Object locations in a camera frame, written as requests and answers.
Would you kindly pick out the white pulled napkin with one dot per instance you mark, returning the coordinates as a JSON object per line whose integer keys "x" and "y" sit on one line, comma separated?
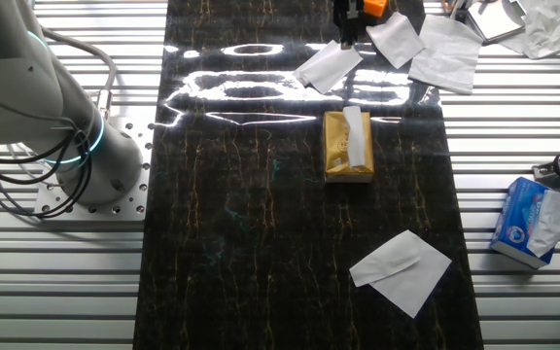
{"x": 328, "y": 68}

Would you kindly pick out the gold tissue pack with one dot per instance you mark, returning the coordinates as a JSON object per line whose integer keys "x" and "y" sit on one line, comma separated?
{"x": 336, "y": 146}

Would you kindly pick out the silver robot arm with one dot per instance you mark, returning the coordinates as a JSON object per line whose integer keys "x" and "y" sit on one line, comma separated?
{"x": 17, "y": 87}

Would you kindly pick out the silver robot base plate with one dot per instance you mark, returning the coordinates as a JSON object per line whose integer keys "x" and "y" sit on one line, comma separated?
{"x": 129, "y": 194}

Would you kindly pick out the folded white napkin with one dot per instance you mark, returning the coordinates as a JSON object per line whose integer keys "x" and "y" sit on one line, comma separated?
{"x": 406, "y": 277}

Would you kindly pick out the blue tissue pack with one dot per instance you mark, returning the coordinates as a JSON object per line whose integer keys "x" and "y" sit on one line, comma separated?
{"x": 513, "y": 219}

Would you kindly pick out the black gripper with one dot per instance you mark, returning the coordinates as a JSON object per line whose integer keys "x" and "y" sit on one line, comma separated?
{"x": 343, "y": 12}

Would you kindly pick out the white tissue in blue pack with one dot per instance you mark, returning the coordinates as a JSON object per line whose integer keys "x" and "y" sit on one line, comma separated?
{"x": 549, "y": 223}

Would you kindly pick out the white napkin in gold pack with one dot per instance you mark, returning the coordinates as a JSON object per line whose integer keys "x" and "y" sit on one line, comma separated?
{"x": 355, "y": 136}

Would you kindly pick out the crumpled white napkin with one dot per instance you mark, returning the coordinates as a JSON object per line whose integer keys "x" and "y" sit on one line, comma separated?
{"x": 545, "y": 29}
{"x": 447, "y": 58}

